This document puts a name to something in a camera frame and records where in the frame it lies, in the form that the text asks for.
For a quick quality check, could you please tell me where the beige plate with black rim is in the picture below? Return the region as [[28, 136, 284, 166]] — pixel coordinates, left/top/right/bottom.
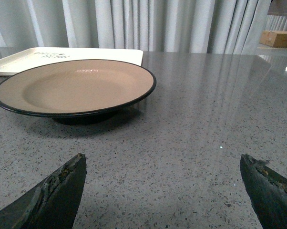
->
[[0, 60, 156, 124]]

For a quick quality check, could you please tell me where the brown cardboard box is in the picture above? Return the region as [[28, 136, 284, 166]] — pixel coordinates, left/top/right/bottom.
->
[[259, 31, 287, 48]]

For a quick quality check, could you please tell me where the white rectangular tray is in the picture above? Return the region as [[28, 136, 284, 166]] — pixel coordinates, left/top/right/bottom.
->
[[0, 47, 144, 77]]

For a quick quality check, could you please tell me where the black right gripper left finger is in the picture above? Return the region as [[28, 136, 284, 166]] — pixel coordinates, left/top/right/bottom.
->
[[0, 154, 87, 229]]

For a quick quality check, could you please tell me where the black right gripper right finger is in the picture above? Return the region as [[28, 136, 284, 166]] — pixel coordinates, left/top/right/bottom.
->
[[240, 154, 287, 229]]

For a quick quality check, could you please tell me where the grey pleated curtain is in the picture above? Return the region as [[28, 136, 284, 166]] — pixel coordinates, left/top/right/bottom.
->
[[0, 0, 270, 57]]

